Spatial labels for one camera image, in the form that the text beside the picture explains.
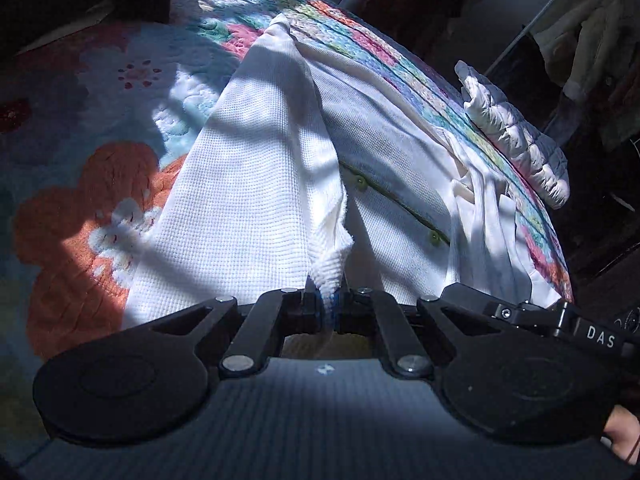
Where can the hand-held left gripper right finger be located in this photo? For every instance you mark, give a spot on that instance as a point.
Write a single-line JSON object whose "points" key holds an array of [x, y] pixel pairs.
{"points": [[345, 312]]}

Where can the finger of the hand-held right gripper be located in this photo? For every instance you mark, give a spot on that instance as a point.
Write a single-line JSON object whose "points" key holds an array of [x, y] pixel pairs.
{"points": [[542, 317]]}

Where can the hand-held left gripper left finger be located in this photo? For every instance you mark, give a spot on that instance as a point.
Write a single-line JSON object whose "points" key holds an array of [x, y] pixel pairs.
{"points": [[311, 312]]}

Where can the white waffle shirt green monster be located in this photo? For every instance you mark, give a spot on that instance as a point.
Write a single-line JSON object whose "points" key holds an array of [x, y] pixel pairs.
{"points": [[240, 185]]}

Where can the white clothes rack pole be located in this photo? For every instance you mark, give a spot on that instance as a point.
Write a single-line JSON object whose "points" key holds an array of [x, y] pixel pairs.
{"points": [[530, 25]]}

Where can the person's right hand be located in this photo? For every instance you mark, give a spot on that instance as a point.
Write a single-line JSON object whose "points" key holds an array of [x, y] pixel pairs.
{"points": [[622, 432]]}

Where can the white quilted folded blanket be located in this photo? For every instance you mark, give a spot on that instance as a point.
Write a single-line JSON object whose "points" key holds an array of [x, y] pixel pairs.
{"points": [[520, 135]]}

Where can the cream hanging coat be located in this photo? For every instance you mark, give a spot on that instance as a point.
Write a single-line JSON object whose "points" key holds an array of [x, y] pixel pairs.
{"points": [[585, 25]]}

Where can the floral quilted bedspread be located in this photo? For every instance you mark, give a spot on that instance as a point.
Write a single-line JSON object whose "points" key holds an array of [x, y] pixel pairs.
{"points": [[75, 110]]}

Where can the dark cloth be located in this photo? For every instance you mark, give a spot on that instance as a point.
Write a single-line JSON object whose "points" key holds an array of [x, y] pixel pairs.
{"points": [[85, 5]]}

